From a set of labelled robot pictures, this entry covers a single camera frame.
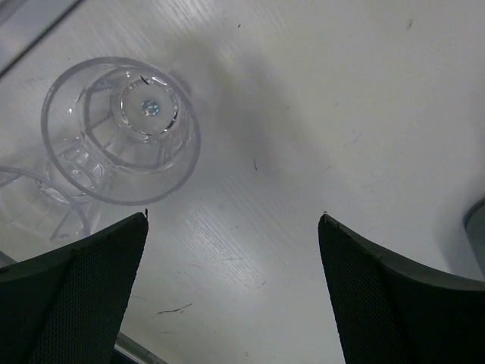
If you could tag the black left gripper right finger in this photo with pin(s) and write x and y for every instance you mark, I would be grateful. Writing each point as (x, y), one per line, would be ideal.
(391, 309)

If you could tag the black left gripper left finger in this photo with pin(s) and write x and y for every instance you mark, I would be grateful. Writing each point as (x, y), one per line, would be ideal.
(67, 305)

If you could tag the clear plastic cup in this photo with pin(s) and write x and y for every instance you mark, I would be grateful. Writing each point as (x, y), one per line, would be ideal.
(119, 131)
(34, 206)

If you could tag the grey plastic bin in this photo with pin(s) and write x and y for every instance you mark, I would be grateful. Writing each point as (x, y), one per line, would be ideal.
(474, 229)

